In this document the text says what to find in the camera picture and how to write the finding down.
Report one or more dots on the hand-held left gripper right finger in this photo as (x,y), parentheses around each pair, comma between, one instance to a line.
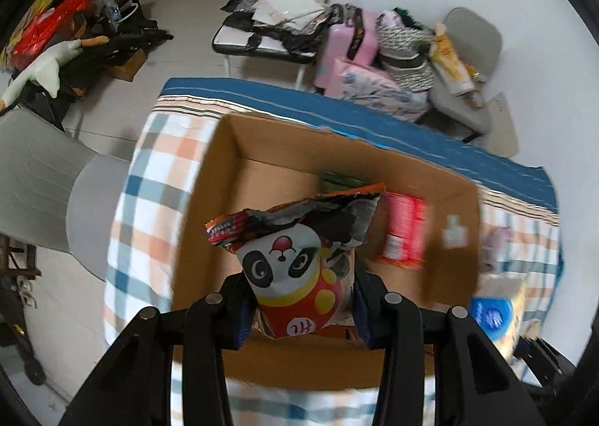
(362,313)

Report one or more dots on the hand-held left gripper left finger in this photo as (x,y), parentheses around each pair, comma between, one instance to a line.
(242,313)

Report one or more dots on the panda print snack bag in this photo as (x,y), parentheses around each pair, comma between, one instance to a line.
(299,262)

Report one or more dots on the blue tissue pack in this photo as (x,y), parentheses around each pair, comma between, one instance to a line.
(496,316)

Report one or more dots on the red snack packet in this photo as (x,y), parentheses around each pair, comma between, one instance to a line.
(405,232)

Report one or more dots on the green packet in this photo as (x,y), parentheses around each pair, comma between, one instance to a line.
(339,181)

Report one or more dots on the plaid bed sheet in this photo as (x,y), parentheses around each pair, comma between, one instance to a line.
(154,201)

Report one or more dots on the floral pillow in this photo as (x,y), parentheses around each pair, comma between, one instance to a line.
(379,89)

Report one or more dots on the flat cardboard piece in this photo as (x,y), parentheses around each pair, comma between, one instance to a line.
(503,124)

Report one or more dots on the patterned hats stack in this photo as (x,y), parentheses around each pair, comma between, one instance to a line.
(405,56)

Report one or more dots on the pink suitcase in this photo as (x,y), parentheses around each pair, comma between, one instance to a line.
(346,49)

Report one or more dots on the yellow snack bag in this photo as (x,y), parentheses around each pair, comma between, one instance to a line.
(451,61)

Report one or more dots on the grey fabric chair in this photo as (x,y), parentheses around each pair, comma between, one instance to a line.
(468,61)

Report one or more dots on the brown cardboard box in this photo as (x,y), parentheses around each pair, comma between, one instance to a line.
(125,63)

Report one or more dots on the black bags on chair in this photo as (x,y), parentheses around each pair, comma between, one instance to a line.
(276,33)

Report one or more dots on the white papers on chair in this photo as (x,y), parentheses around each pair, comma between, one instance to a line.
(285,5)

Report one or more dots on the white goose plush toy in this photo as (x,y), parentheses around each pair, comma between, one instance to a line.
(47,65)

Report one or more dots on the red plastic bag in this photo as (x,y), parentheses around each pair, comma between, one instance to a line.
(47,28)

